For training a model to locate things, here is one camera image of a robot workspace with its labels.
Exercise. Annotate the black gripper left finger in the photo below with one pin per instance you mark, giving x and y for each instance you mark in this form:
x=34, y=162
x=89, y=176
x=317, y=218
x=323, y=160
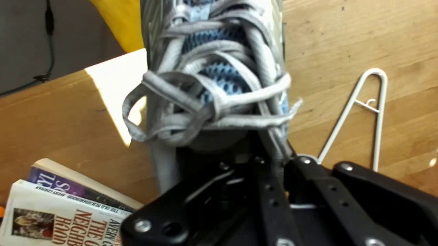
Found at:
x=220, y=205

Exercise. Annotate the bottom paperback book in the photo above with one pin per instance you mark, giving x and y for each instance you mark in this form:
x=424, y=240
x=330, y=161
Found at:
x=53, y=175

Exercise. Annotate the blue grey sneaker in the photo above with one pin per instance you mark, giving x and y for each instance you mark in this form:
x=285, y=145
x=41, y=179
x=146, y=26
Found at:
x=215, y=82

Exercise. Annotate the yellow cushion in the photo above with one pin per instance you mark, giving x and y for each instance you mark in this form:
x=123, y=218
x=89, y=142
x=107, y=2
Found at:
x=123, y=19

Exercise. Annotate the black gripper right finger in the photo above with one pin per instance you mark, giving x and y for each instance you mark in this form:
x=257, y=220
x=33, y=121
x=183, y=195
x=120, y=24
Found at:
x=350, y=205

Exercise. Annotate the paperback book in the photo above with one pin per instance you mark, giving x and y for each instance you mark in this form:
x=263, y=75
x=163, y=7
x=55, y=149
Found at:
x=53, y=175
x=41, y=216

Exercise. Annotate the white wire clothes hanger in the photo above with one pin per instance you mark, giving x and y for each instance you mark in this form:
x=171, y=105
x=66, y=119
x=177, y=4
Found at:
x=359, y=127

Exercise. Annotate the top paperback book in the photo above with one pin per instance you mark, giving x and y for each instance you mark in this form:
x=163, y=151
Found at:
x=41, y=216

